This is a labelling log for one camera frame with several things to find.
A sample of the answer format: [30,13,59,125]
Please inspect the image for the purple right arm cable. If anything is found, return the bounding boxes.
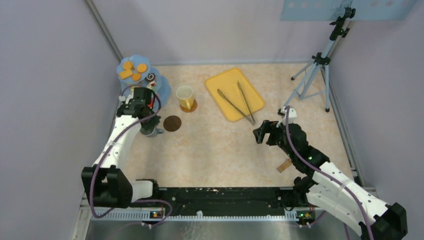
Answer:
[284,105,375,240]

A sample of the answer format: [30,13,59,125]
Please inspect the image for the light brown round coaster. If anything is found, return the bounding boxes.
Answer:
[179,99,198,113]

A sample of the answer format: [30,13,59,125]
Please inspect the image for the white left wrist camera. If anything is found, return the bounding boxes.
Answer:
[118,94,134,103]

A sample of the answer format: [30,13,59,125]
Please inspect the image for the square orange biscuit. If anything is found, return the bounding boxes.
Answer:
[118,69,134,80]

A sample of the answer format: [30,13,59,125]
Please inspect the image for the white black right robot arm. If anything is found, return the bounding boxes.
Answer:
[252,120,408,240]

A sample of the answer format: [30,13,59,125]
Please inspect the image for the grey handled mug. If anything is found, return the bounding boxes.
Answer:
[139,120,165,138]

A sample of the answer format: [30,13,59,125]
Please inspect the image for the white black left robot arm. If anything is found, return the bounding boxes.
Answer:
[81,87,163,208]

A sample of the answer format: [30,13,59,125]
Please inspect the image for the yellow handled cream mug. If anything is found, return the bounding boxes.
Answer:
[176,85,194,103]

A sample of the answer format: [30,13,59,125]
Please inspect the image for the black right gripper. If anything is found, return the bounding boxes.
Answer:
[253,119,296,159]

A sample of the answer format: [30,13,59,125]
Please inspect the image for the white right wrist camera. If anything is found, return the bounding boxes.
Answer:
[276,106,297,128]

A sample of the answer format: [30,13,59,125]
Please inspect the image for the blue three-tier cake stand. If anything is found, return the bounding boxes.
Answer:
[116,54,172,107]

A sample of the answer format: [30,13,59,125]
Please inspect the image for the yellow serving tray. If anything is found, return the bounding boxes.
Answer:
[204,67,266,122]

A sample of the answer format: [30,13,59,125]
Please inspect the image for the small wooden block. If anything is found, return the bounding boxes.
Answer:
[277,158,293,173]

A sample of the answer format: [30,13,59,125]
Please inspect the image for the green cream puff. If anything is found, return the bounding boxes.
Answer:
[147,82,156,91]

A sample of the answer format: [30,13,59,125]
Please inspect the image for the round orange biscuit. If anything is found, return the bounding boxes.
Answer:
[136,63,148,73]
[122,60,134,70]
[131,72,142,82]

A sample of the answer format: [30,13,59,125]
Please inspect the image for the dark brown round coaster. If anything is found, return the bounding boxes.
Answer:
[163,115,182,132]

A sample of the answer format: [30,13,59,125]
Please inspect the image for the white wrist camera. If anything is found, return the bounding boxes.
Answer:
[276,106,297,128]
[118,94,134,103]

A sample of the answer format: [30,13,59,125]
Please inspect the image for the chocolate swirl roll cake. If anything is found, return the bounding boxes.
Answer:
[144,72,157,83]

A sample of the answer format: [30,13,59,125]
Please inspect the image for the round orange biscuit top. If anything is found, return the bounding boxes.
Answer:
[136,63,148,73]

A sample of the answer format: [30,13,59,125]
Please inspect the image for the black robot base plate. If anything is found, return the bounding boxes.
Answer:
[130,187,310,217]

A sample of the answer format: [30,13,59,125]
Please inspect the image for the blue camera tripod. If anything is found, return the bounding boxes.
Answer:
[283,6,357,113]

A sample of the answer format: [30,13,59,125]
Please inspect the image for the metal serving tongs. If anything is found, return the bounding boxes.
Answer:
[216,80,257,126]

